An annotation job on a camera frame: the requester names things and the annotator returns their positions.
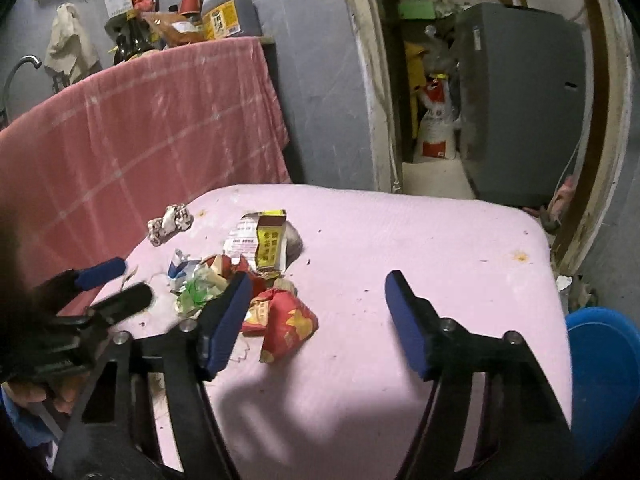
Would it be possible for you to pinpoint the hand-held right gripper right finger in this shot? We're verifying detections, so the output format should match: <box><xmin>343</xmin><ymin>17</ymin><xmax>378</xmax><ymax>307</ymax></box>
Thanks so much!
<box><xmin>384</xmin><ymin>270</ymin><xmax>583</xmax><ymax>480</ymax></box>

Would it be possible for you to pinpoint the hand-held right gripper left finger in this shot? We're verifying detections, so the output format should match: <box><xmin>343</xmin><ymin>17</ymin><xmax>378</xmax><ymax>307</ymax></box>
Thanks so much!
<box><xmin>52</xmin><ymin>271</ymin><xmax>253</xmax><ymax>480</ymax></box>

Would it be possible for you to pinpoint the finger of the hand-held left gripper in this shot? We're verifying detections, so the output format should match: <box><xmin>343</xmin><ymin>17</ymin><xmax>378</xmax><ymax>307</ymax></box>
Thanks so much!
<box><xmin>87</xmin><ymin>282</ymin><xmax>153</xmax><ymax>326</ymax></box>
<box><xmin>47</xmin><ymin>256</ymin><xmax>127</xmax><ymax>293</ymax></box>

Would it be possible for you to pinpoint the green white wrapper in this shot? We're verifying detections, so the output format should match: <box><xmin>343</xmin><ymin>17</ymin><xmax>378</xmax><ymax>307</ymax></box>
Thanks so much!
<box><xmin>172</xmin><ymin>262</ymin><xmax>231</xmax><ymax>318</ymax></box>

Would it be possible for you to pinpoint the red yellow snack packet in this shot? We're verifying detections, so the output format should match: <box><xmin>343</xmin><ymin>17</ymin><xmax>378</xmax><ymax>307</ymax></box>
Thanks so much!
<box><xmin>241</xmin><ymin>287</ymin><xmax>320</xmax><ymax>365</ymax></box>

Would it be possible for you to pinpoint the knotted white printed wrapper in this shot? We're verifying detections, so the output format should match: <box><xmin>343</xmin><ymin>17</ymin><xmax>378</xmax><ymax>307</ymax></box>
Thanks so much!
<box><xmin>147</xmin><ymin>203</ymin><xmax>194</xmax><ymax>247</ymax></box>

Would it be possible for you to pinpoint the blue plastic basin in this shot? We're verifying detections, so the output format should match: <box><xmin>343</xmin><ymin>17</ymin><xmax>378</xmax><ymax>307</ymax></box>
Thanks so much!
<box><xmin>565</xmin><ymin>306</ymin><xmax>640</xmax><ymax>471</ymax></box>

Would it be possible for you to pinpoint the person's left hand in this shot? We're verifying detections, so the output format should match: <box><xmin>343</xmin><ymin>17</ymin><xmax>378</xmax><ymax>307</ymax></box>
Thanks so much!
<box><xmin>7</xmin><ymin>375</ymin><xmax>83</xmax><ymax>416</ymax></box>

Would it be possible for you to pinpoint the crumpled red wrapper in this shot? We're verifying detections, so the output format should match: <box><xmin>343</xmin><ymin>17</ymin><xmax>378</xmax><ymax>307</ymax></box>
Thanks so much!
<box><xmin>202</xmin><ymin>254</ymin><xmax>268</xmax><ymax>301</ymax></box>

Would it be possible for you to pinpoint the blue white wrapper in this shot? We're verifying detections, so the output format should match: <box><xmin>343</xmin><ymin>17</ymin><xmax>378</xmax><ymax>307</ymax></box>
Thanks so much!
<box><xmin>167</xmin><ymin>249</ymin><xmax>201</xmax><ymax>281</ymax></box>

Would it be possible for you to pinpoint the pink bed sheet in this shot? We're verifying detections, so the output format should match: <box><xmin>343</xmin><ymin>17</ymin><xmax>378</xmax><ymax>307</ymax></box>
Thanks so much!
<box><xmin>57</xmin><ymin>183</ymin><xmax>573</xmax><ymax>480</ymax></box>

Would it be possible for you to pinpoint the flattened yellow carton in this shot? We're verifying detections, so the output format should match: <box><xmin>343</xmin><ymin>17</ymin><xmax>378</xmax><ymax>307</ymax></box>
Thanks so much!
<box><xmin>222</xmin><ymin>209</ymin><xmax>303</xmax><ymax>273</ymax></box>

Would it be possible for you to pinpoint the pink checked towel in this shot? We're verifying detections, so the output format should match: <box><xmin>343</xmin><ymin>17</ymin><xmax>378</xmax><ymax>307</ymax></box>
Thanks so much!
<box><xmin>0</xmin><ymin>36</ymin><xmax>293</xmax><ymax>306</ymax></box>

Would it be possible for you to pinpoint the red white bottle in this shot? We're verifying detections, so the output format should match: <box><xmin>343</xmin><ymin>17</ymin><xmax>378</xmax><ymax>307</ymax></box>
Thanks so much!
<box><xmin>416</xmin><ymin>74</ymin><xmax>461</xmax><ymax>161</ymax></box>

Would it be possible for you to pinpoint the pink cloth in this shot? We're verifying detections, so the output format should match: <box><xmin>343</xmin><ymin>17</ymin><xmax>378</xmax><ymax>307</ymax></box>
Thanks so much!
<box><xmin>547</xmin><ymin>175</ymin><xmax>576</xmax><ymax>221</ymax></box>

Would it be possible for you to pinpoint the metal faucet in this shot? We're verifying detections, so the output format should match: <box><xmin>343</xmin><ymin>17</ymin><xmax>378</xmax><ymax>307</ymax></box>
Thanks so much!
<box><xmin>0</xmin><ymin>55</ymin><xmax>43</xmax><ymax>126</ymax></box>

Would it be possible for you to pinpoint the dark glass bottle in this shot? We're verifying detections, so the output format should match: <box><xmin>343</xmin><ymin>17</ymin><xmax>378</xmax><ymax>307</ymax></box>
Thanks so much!
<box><xmin>112</xmin><ymin>10</ymin><xmax>156</xmax><ymax>66</ymax></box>

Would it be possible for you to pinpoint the white hanging cloth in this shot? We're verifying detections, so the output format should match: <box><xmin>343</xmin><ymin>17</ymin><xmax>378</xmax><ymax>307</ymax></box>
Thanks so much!
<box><xmin>44</xmin><ymin>2</ymin><xmax>101</xmax><ymax>86</ymax></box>

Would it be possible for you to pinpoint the orange snack bag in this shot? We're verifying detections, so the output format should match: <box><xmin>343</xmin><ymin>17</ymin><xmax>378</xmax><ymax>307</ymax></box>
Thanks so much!
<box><xmin>145</xmin><ymin>12</ymin><xmax>206</xmax><ymax>46</ymax></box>

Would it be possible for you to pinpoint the yellow plastic bag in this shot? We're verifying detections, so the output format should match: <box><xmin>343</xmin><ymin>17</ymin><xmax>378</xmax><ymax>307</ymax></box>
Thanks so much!
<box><xmin>405</xmin><ymin>42</ymin><xmax>426</xmax><ymax>138</ymax></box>

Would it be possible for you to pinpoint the clear plastic bag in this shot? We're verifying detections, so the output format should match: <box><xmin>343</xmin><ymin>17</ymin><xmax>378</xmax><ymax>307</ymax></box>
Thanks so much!
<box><xmin>425</xmin><ymin>25</ymin><xmax>461</xmax><ymax>81</ymax></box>

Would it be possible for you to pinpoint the large cooking oil jug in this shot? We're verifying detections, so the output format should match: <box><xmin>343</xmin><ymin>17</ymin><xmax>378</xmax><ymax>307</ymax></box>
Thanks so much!
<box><xmin>201</xmin><ymin>0</ymin><xmax>263</xmax><ymax>42</ymax></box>

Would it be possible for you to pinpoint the green box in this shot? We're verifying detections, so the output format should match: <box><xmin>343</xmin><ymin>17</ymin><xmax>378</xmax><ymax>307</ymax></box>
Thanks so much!
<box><xmin>397</xmin><ymin>0</ymin><xmax>436</xmax><ymax>20</ymax></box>

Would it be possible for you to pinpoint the wooden door frame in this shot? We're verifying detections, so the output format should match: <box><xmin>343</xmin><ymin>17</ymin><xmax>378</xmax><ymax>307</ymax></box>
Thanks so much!
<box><xmin>340</xmin><ymin>0</ymin><xmax>626</xmax><ymax>276</ymax></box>

